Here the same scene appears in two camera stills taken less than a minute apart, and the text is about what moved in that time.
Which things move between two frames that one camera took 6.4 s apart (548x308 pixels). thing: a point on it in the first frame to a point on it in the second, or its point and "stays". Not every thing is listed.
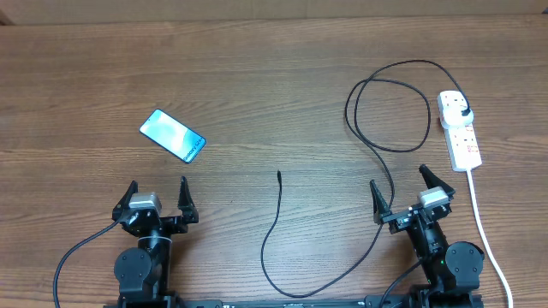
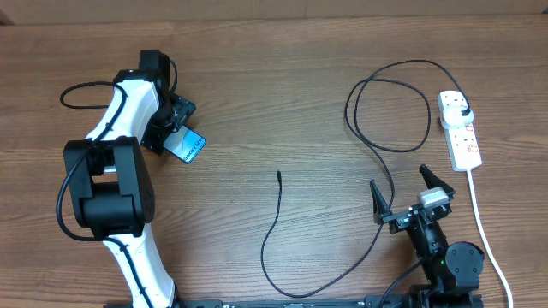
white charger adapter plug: (455, 115) stays
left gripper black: (179, 225) to (181, 108)
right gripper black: (398, 218) stays
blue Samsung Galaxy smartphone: (172, 135) stays
